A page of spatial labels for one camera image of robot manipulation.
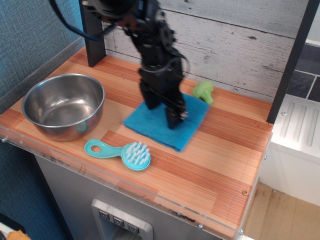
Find light blue scrub brush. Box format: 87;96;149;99
84;139;151;171

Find white ridged side unit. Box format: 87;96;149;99
259;94;320;206

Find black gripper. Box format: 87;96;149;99
138;56;188;129

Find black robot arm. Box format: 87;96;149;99
82;0;187;129

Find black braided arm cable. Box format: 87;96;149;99
48;0;118;42

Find dark right frame post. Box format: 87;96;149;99
266;0;320;124

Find silver dispenser button panel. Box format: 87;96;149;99
91;198;154;240

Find dark frame post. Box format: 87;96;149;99
79;0;106;67
266;0;320;124

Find dark left frame post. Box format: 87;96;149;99
79;0;106;67

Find blue towel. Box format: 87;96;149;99
123;93;210;152

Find stainless steel bowl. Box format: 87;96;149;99
21;73;106;142

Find green toy broccoli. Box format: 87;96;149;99
192;81;214;105

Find yellow object at corner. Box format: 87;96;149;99
6;231;31;240

